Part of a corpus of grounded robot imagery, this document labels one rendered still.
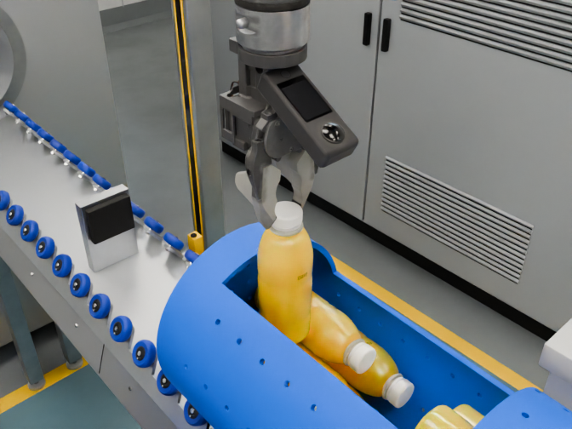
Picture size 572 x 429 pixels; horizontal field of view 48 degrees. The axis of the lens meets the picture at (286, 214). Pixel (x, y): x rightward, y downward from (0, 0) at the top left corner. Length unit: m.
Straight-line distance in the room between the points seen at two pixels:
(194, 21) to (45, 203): 0.54
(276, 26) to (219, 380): 0.41
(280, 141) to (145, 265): 0.69
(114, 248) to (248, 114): 0.69
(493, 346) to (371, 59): 1.16
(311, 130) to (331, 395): 0.27
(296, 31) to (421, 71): 1.77
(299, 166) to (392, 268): 2.08
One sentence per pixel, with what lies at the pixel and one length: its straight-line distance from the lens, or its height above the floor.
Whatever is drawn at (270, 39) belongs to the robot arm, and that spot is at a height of 1.53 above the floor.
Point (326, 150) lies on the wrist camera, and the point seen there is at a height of 1.44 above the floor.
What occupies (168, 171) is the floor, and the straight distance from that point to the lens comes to 3.46.
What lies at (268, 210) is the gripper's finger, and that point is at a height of 1.34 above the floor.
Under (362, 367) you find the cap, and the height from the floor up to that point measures 1.10.
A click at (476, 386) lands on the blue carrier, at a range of 0.89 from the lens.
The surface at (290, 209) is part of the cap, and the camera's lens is 0.76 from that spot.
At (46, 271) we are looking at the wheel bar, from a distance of 1.38.
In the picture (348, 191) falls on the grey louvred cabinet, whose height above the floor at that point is 0.21.
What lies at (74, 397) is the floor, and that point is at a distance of 2.37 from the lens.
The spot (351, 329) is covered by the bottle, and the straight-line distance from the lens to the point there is 0.88.
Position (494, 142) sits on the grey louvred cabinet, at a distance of 2.31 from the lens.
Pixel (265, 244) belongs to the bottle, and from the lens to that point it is 0.77.
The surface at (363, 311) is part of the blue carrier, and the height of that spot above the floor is 1.09.
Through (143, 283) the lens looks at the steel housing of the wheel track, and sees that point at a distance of 1.29.
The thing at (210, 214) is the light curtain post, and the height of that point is 0.83.
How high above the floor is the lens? 1.75
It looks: 35 degrees down
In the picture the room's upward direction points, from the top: straight up
